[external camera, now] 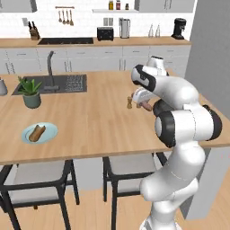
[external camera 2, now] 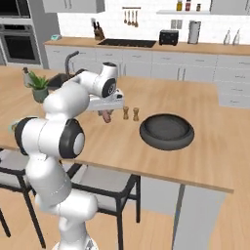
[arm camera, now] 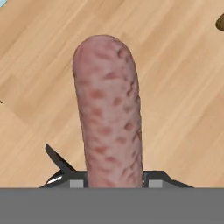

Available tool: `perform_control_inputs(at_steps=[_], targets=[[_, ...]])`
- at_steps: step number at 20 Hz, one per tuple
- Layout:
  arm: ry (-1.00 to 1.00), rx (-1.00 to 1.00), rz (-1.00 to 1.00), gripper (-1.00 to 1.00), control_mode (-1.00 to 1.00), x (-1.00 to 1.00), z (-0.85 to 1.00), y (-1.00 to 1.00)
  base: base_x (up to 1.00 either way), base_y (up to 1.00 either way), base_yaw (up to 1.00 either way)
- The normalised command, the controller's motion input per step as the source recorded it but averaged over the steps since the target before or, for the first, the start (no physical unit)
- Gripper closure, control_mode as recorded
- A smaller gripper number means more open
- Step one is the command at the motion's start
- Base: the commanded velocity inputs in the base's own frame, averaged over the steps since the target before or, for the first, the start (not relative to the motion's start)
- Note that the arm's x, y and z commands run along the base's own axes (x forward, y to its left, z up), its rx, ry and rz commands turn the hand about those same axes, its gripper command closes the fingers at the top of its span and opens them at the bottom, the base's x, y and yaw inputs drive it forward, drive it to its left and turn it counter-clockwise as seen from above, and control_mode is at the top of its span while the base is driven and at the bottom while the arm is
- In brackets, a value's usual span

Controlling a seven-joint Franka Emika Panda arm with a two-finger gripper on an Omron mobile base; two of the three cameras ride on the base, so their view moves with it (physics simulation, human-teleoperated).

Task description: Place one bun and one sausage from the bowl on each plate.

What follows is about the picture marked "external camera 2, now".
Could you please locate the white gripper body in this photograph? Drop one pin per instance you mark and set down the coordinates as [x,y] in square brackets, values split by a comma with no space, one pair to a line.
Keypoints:
[105,102]

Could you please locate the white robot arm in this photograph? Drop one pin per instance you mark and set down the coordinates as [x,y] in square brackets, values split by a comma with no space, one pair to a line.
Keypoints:
[55,136]

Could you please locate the brown sausage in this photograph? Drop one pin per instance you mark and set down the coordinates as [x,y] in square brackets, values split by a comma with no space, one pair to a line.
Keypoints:
[107,117]

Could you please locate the dark grey bowl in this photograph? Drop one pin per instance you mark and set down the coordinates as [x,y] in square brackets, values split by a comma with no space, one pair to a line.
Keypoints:
[166,133]

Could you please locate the pale green plate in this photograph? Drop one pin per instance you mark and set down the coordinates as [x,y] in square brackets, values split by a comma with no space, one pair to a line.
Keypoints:
[12,126]

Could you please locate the wooden salt shaker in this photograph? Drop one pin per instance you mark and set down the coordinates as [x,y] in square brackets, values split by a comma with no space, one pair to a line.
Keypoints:
[125,113]

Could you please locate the wooden pepper shaker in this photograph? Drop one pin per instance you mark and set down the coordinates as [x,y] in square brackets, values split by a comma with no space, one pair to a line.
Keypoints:
[135,114]

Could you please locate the dark sink basin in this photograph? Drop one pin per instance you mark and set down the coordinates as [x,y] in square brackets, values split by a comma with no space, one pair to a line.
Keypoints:
[58,81]

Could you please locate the dark grey sink tap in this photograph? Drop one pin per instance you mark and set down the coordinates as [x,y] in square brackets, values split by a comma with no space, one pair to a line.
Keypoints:
[69,60]

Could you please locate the black hob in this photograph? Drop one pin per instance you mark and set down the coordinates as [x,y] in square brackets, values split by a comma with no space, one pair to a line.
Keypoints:
[127,43]

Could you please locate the green potted plant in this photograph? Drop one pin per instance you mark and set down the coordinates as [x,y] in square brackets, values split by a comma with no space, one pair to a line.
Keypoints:
[39,88]

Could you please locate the black stool grey seat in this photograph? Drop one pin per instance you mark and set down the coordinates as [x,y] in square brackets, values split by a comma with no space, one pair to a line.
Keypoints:
[13,166]
[107,182]

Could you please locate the wooden knife block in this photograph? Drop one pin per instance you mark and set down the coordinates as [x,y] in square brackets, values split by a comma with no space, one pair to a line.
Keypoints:
[99,32]

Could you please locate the grey lower cupboard run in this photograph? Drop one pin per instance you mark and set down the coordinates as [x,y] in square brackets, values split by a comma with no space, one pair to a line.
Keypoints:
[169,65]

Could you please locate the grey soap dispenser bottle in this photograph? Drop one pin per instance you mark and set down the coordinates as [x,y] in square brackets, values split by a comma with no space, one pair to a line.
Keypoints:
[26,78]

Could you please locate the teal sponge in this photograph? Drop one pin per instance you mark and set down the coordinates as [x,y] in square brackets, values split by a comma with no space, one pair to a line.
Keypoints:
[55,37]

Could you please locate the hanging wooden utensil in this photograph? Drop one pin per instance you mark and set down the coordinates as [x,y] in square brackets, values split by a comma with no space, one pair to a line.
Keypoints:
[136,19]
[133,18]
[125,18]
[129,18]

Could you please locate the black toaster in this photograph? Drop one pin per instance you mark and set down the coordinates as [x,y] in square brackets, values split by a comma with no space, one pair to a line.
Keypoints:
[168,37]

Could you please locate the grey upper cupboard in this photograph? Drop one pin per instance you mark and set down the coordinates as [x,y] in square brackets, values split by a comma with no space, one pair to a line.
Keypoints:
[229,6]
[74,5]

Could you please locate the steel paper towel holder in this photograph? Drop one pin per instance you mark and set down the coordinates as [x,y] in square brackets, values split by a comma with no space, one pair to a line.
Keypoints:
[194,32]

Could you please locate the yellow jar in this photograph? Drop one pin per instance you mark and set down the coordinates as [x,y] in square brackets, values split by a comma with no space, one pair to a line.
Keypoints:
[179,6]

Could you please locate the red jar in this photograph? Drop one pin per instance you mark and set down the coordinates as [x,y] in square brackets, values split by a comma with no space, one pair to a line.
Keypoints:
[187,6]

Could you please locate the small brown jar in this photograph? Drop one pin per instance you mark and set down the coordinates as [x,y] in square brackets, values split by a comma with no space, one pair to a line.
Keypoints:
[198,7]

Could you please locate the grey island base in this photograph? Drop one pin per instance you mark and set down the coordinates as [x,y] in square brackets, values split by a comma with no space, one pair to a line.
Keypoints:
[198,218]

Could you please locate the white bottle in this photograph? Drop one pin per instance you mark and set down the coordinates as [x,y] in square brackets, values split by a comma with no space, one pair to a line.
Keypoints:
[236,37]
[227,38]

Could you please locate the wooden tool rail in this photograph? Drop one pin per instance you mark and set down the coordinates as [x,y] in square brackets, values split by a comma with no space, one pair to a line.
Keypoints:
[131,7]

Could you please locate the grey wall socket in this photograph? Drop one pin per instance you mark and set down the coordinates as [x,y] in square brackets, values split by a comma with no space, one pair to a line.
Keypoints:
[176,24]

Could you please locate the steel wall oven stack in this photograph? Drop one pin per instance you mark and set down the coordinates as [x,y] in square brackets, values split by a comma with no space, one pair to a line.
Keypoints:
[19,39]

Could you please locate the white wall shelf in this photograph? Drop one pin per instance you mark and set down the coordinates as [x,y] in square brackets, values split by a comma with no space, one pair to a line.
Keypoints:
[182,12]

